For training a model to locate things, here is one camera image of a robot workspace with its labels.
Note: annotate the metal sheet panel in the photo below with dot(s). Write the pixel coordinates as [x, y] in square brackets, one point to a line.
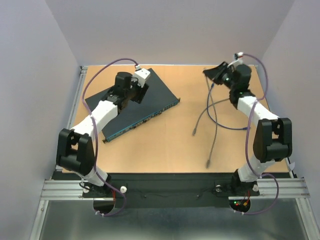
[289, 219]

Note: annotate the grey ethernet cable short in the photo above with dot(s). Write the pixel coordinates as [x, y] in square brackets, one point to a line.
[212, 113]

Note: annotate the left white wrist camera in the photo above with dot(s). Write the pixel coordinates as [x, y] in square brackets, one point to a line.
[141, 76]

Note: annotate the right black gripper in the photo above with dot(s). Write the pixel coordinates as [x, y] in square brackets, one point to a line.
[215, 73]

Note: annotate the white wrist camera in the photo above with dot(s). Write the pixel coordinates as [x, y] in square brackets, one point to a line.
[141, 76]
[237, 59]

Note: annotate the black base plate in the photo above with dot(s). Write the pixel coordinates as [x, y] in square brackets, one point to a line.
[170, 190]

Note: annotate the aluminium rail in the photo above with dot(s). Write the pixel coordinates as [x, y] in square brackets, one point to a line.
[78, 90]
[70, 190]

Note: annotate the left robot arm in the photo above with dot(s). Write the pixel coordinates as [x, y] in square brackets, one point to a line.
[75, 148]

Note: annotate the dark blue network switch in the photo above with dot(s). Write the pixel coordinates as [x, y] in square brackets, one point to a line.
[157, 99]

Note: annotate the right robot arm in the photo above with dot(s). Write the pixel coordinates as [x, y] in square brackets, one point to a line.
[273, 134]

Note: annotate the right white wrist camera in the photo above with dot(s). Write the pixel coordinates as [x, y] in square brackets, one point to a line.
[237, 59]

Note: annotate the aluminium left side rail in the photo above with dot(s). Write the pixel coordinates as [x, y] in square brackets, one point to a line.
[78, 90]

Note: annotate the aluminium front rail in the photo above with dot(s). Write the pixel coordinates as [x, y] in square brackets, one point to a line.
[70, 190]

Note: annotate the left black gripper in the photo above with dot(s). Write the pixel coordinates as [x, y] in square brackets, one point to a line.
[141, 92]

